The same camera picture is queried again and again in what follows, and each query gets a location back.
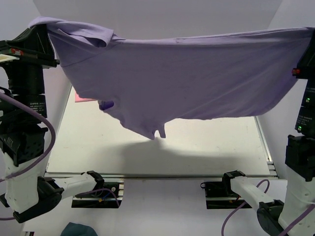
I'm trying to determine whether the dark teal cloth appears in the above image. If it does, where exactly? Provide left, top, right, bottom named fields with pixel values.
left=61, top=222, right=97, bottom=236

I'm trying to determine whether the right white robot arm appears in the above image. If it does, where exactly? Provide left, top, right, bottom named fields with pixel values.
left=222, top=38, right=315, bottom=236

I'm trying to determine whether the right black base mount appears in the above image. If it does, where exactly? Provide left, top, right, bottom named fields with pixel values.
left=200, top=171, right=246, bottom=209

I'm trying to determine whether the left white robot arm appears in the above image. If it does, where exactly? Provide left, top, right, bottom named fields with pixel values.
left=0, top=25, right=104, bottom=223

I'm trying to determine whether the purple t shirt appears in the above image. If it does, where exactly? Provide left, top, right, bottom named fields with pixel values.
left=31, top=17, right=315, bottom=139

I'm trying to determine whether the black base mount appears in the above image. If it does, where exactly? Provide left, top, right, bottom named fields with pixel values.
left=200, top=171, right=246, bottom=209
left=71, top=171, right=124, bottom=209

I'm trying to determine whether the folded pink t shirt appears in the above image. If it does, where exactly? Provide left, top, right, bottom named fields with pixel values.
left=75, top=94, right=94, bottom=103

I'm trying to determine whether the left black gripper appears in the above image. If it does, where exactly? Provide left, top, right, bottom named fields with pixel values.
left=0, top=19, right=61, bottom=121

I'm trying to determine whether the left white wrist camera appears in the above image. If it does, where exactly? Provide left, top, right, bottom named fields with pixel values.
left=0, top=54, right=19, bottom=63

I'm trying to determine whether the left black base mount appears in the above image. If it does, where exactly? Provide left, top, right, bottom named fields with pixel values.
left=71, top=171, right=124, bottom=209

